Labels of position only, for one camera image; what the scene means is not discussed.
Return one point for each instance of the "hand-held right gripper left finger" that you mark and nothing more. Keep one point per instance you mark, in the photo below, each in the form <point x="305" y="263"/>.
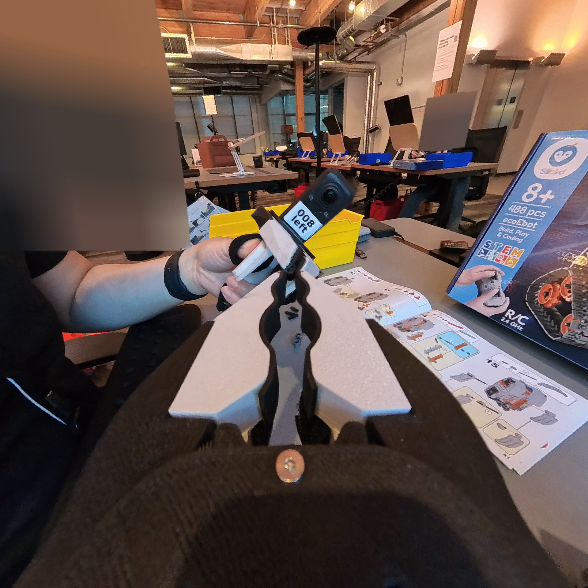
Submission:
<point x="220" y="367"/>

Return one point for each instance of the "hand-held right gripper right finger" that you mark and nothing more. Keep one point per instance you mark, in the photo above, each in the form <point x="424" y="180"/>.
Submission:
<point x="358" y="367"/>

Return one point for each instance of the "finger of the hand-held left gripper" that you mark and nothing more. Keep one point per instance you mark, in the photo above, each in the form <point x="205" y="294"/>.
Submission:
<point x="290" y="285"/>
<point x="311" y="267"/>

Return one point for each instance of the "yellow plastic bin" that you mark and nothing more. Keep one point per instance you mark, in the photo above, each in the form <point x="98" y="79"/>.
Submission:
<point x="330" y="229"/>

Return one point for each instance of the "person's left forearm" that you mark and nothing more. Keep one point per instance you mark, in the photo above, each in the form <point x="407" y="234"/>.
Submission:
<point x="105" y="294"/>

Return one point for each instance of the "beige desk divider panel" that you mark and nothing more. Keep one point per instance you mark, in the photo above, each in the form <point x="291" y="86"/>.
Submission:
<point x="404" y="135"/>

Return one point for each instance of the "pale desk with stand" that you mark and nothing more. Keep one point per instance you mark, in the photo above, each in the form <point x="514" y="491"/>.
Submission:
<point x="239" y="177"/>

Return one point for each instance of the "pale desk with black legs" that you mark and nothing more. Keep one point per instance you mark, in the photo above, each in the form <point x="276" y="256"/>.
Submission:
<point x="459" y="169"/>

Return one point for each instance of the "black desk pad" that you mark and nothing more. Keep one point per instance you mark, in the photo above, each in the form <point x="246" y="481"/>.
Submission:
<point x="448" y="257"/>

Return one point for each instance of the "person's left hand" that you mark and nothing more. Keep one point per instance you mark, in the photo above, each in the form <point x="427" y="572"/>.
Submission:
<point x="206" y="266"/>

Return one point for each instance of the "small black part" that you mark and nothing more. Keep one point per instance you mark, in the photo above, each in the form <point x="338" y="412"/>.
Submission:
<point x="291" y="313"/>

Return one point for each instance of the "small grey three-hole beam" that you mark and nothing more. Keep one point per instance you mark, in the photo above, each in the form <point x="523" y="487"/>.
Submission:
<point x="297" y="340"/>

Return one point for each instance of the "blue plastic tray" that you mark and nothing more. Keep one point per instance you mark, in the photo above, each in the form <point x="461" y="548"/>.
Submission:
<point x="448" y="158"/>
<point x="374" y="158"/>

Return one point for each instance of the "red storage box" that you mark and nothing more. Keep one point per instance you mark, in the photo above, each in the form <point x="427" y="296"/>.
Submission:
<point x="386" y="209"/>

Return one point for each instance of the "black charger box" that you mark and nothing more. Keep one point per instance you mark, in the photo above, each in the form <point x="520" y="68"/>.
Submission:
<point x="376" y="227"/>

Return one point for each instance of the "blue flat box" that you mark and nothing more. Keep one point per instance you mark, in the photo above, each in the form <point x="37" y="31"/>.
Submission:
<point x="415" y="164"/>

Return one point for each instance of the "white tilted stand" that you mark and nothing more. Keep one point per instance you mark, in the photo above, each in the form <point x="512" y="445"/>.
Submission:
<point x="239" y="156"/>

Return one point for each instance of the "printed instruction sheet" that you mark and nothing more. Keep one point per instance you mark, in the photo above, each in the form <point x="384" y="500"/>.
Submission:
<point x="459" y="367"/>

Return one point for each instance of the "black wrist band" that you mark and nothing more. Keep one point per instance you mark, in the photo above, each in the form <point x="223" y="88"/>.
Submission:
<point x="177" y="275"/>

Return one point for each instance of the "black pole stand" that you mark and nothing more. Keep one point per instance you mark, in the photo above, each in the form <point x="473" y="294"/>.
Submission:
<point x="317" y="92"/>

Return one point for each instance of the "brown bag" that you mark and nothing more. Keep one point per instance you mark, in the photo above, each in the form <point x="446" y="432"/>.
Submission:
<point x="213" y="151"/>

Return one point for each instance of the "black battery with orange mark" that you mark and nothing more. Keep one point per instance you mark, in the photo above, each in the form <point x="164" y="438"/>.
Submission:
<point x="454" y="245"/>

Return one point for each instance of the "black mesh chair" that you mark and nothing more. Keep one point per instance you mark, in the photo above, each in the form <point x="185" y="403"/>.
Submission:
<point x="484" y="147"/>

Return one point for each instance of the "person's black clothing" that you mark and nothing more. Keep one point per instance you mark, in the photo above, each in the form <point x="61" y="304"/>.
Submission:
<point x="27" y="390"/>

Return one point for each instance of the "blue cardboard kit box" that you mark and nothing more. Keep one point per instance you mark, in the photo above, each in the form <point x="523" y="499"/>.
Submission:
<point x="528" y="257"/>

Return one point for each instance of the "white wall poster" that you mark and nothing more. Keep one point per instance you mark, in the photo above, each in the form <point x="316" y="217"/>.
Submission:
<point x="448" y="50"/>

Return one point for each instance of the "wall lamp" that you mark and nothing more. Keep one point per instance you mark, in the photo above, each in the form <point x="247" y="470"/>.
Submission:
<point x="549" y="59"/>
<point x="484" y="57"/>

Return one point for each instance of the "wooden post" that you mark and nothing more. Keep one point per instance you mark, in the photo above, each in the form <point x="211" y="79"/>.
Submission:
<point x="466" y="27"/>

